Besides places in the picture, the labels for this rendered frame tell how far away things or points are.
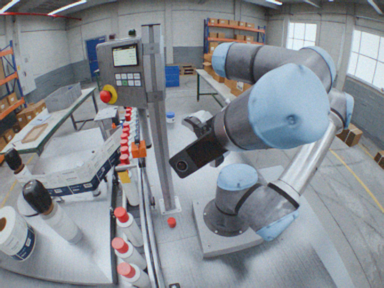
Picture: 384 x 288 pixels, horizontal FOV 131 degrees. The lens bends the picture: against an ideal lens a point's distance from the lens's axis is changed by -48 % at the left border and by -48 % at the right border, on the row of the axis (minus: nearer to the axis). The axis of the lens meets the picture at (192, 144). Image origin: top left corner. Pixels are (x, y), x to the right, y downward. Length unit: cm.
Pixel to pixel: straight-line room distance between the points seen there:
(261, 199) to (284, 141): 31
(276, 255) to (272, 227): 30
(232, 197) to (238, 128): 31
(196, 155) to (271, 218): 25
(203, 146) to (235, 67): 15
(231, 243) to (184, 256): 18
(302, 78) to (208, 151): 19
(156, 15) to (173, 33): 115
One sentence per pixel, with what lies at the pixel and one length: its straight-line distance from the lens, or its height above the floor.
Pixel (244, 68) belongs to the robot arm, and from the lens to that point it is 28.
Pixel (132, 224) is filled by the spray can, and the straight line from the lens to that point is 50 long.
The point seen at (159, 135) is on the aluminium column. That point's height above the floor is 120.
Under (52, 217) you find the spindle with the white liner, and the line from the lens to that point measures 61.
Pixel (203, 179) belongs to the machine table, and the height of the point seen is 83.
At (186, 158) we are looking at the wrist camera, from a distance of 29.
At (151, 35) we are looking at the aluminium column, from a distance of 41.
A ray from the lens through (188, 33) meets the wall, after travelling 809.
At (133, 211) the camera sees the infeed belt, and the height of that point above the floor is 88.
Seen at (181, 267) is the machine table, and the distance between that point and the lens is 64.
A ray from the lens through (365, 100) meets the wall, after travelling 562.
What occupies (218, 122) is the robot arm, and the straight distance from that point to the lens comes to 23.
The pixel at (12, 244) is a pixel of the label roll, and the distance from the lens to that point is 82.
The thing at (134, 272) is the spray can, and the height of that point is 106.
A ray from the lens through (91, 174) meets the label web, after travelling 75.
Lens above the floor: 145
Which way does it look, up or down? 35 degrees down
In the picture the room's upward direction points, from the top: straight up
